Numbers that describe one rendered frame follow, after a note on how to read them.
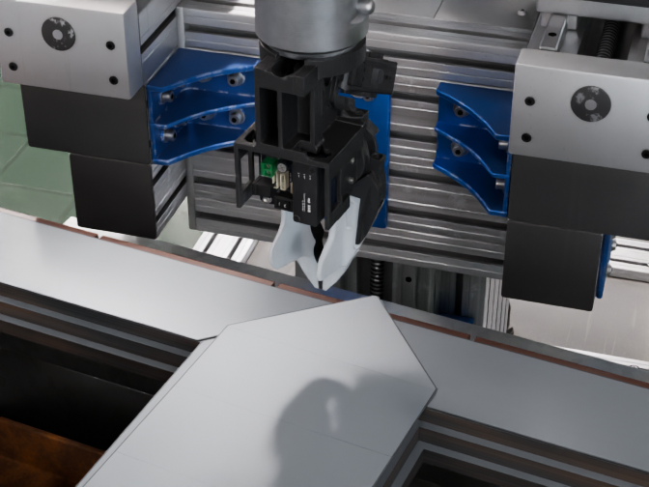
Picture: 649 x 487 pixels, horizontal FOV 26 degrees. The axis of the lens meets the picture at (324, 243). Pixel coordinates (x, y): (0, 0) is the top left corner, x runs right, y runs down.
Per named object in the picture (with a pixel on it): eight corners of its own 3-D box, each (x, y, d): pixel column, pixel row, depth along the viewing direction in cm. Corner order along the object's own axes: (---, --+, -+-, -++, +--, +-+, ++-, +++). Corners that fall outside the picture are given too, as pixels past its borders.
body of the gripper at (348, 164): (232, 214, 97) (225, 57, 91) (287, 157, 104) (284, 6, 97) (333, 240, 95) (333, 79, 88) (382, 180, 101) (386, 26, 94)
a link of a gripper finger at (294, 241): (257, 310, 103) (253, 204, 98) (292, 269, 108) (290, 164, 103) (295, 321, 102) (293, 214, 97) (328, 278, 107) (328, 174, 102)
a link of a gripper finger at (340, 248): (295, 321, 102) (293, 214, 97) (328, 278, 107) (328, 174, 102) (333, 331, 101) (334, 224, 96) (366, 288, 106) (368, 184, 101)
